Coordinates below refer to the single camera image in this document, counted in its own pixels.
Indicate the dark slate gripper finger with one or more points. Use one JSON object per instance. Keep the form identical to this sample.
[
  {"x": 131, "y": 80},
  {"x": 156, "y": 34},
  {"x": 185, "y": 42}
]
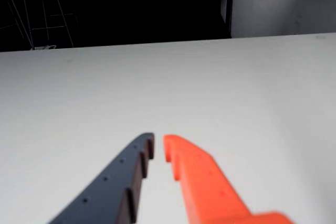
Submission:
[{"x": 110, "y": 182}]

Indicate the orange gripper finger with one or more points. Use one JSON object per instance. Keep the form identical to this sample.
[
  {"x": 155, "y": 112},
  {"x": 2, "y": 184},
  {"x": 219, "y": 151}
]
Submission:
[{"x": 207, "y": 182}]

